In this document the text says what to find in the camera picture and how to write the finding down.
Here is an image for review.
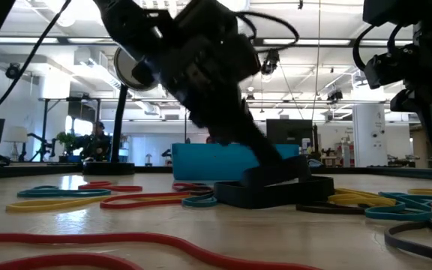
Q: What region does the thin black rubber band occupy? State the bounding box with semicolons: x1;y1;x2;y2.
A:
295;201;368;216

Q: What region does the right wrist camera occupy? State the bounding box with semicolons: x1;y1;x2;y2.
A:
364;43;422;91

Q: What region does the black desk lamp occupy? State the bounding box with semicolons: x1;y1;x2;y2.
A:
82;46;159;176

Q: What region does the white shade table lamp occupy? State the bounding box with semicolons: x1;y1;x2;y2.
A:
2;125;29;161

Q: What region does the wide black rubber band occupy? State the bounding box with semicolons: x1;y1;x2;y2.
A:
213;154;336;210

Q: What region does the black background rig frame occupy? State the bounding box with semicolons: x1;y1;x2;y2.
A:
37;96;103;162

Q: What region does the blue rubber band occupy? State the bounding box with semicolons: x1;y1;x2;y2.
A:
364;191;432;222

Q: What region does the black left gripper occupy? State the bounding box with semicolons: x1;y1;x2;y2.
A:
136;0;284;167

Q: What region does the thin black cable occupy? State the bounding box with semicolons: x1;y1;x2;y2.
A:
0;0;73;125

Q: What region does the person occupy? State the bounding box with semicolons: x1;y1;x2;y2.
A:
76;120;113;162

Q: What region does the long red rubber band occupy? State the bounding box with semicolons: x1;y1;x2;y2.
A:
0;231;324;270

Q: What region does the teal rubber band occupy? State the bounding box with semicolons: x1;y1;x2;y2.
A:
16;184;113;199
181;192;219;209

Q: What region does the teal plastic bin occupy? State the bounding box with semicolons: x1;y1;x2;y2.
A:
171;142;300;182

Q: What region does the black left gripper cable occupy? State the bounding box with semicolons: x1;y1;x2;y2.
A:
234;10;300;53

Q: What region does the white round pillar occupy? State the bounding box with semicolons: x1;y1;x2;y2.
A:
352;103;389;169

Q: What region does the hanging overhead camera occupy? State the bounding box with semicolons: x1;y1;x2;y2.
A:
259;48;281;76

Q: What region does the cluttered background shelf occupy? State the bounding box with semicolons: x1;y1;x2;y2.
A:
320;142;354;168

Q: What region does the background potted plant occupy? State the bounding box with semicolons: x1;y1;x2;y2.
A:
55;130;77;157

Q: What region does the long yellow rubber band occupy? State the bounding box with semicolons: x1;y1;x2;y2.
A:
5;193;187;215

